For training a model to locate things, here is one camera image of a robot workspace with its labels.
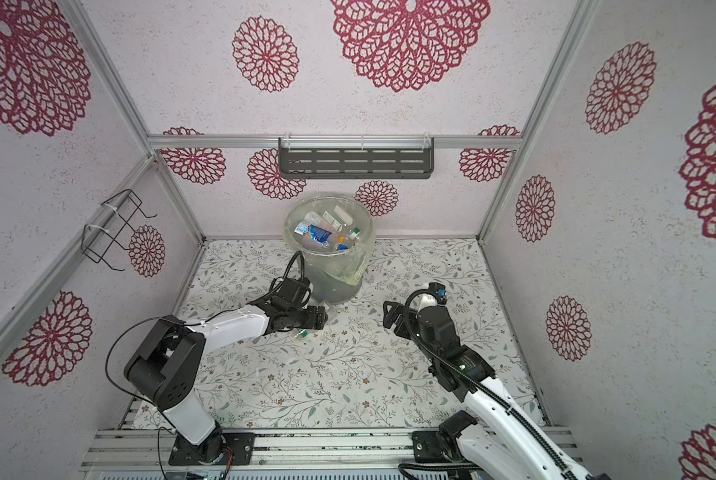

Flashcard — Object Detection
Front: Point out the crushed clear bottle blue cap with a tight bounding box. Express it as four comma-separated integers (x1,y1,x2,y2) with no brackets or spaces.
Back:
294,221,352,252

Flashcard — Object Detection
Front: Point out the clear bottle green label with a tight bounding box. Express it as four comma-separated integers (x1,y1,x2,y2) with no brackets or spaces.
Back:
321,205,354,232

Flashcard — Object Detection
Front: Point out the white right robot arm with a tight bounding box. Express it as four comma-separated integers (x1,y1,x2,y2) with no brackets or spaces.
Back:
383,293,608,479

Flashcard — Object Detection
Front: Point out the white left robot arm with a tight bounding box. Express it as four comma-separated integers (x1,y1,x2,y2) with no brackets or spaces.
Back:
124,278,328,466

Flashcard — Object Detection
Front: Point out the grey mesh waste bin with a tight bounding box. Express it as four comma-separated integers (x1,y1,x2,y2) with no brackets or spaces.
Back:
282,194,376,305

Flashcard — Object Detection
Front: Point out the green plastic bin liner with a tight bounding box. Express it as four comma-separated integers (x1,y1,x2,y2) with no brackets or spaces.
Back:
279,191,377,287

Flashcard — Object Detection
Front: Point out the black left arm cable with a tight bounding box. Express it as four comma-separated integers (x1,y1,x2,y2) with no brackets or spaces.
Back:
104,250,306,480

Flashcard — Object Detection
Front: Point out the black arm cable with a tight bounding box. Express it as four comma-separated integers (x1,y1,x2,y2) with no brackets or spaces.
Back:
402,289,581,480
104,250,306,480

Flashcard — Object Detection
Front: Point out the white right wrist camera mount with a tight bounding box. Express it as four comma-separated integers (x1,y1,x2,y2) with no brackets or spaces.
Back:
425,281,447,305

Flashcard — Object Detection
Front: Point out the dark grey wall shelf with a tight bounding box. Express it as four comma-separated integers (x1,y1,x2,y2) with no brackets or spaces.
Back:
278,137,435,180

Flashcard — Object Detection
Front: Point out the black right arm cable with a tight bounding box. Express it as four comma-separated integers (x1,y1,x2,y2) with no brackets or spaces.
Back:
402,289,581,480

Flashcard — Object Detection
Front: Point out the black wire wall rack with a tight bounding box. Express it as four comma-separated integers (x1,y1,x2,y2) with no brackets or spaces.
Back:
80,188,157,272

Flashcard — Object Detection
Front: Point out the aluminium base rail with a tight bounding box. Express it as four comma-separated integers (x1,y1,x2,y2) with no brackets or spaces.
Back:
79,427,438,474

